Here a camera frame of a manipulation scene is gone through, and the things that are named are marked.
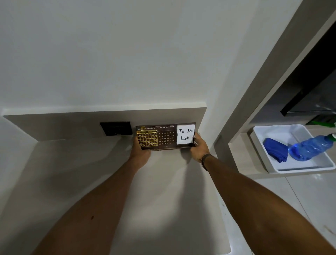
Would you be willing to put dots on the dark wooden calendar board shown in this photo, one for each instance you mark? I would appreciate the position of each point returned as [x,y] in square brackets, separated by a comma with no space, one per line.
[162,136]

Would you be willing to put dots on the person's left forearm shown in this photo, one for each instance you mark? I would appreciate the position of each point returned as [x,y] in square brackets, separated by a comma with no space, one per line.
[94,210]

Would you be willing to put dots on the blue folded cloth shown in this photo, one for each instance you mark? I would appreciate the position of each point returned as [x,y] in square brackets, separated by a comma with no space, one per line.
[275,149]

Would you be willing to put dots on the person's left thumb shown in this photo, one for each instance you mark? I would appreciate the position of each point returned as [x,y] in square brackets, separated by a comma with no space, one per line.
[136,143]

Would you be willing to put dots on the green object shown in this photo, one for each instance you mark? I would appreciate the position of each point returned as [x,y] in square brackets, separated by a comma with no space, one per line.
[321,120]

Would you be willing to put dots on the person's left hand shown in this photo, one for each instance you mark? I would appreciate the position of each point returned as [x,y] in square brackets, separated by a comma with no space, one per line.
[140,156]

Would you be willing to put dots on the white paper note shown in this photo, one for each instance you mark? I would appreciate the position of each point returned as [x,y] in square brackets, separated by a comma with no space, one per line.
[185,134]

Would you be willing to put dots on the black television screen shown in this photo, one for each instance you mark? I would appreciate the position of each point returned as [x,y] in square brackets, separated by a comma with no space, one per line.
[312,86]

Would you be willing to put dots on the beige shelf unit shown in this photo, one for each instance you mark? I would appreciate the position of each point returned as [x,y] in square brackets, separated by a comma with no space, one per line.
[270,110]

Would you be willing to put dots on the white plastic tray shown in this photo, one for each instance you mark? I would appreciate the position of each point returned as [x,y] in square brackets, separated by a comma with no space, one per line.
[291,147]

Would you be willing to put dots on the person's right thumb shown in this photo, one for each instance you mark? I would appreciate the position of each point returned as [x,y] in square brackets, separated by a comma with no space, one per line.
[197,138]

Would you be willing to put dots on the person's right forearm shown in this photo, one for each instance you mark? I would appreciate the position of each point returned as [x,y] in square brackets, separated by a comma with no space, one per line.
[262,210]

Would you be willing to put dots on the blue plastic spray bottle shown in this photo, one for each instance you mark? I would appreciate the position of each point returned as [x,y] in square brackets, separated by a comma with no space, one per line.
[311,147]

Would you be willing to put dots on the black wall socket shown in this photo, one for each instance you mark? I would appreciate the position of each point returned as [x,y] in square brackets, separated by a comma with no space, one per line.
[116,128]

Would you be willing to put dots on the person's right hand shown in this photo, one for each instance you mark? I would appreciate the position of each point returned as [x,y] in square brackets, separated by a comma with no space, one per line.
[200,150]

